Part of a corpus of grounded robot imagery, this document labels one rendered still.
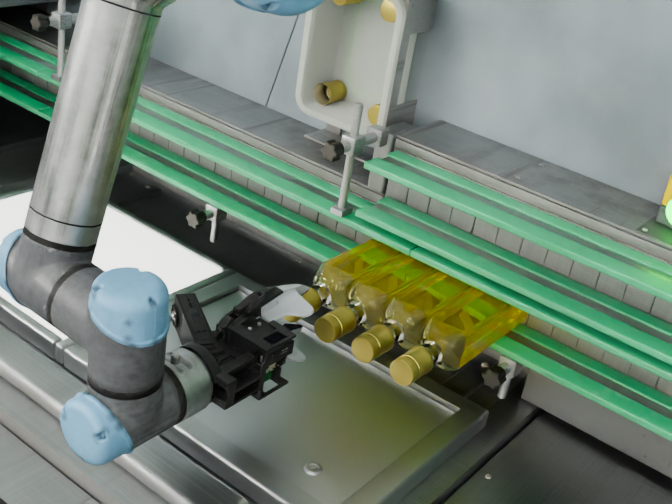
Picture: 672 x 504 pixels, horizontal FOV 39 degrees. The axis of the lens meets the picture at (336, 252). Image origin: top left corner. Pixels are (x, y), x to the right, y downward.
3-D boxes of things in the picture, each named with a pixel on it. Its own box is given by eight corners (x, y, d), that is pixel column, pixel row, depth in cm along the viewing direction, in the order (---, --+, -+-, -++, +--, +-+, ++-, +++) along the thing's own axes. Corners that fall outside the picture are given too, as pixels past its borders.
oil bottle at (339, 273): (392, 256, 143) (302, 302, 127) (399, 223, 140) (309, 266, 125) (422, 271, 140) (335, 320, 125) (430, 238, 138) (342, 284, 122)
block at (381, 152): (388, 175, 147) (362, 186, 142) (399, 118, 143) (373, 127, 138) (407, 183, 145) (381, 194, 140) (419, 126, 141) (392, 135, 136)
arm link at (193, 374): (136, 403, 105) (141, 342, 101) (167, 386, 108) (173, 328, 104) (184, 437, 101) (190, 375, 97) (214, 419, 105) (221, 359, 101)
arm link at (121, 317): (49, 264, 91) (48, 357, 96) (126, 315, 85) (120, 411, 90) (114, 241, 96) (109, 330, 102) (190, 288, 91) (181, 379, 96)
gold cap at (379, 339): (368, 342, 119) (347, 355, 115) (374, 319, 117) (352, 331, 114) (391, 355, 117) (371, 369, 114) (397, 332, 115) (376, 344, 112)
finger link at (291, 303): (336, 305, 117) (287, 345, 112) (300, 285, 120) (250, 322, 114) (336, 286, 115) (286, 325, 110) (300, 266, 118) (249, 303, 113)
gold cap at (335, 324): (331, 321, 122) (309, 333, 118) (339, 300, 120) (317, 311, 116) (351, 337, 120) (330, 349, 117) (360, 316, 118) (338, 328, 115)
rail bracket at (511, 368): (515, 368, 136) (468, 406, 126) (527, 328, 132) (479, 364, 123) (540, 381, 134) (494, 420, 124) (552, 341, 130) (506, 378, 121)
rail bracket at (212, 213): (237, 224, 163) (180, 245, 153) (241, 188, 159) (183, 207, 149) (254, 232, 161) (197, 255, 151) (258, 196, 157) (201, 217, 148)
